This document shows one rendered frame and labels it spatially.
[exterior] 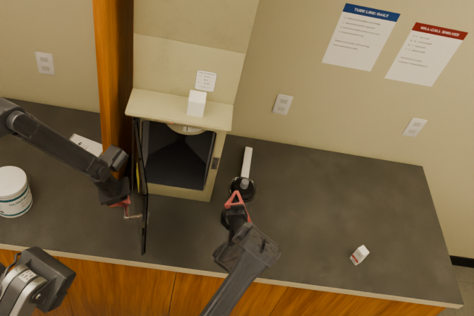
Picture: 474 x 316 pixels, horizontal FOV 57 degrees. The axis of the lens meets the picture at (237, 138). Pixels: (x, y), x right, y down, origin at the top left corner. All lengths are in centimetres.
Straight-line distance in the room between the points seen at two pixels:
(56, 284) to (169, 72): 74
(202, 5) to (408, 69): 102
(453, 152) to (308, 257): 97
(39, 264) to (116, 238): 92
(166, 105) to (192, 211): 59
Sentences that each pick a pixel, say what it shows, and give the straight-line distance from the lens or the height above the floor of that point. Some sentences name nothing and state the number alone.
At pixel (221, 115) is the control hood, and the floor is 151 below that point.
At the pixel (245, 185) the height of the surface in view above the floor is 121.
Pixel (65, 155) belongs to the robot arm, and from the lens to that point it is 116.
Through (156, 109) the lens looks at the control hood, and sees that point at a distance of 134.
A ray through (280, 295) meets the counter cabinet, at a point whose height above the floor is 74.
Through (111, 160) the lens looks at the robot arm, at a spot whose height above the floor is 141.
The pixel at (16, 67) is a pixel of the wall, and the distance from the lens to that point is 213.
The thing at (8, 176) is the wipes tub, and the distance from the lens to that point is 175.
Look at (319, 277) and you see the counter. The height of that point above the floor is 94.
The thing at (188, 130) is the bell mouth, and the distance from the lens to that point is 153.
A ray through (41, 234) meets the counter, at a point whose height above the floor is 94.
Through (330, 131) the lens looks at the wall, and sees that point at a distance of 212.
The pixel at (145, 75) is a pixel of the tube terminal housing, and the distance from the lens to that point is 136.
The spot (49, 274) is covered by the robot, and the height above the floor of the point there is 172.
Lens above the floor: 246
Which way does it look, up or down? 47 degrees down
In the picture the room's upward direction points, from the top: 15 degrees clockwise
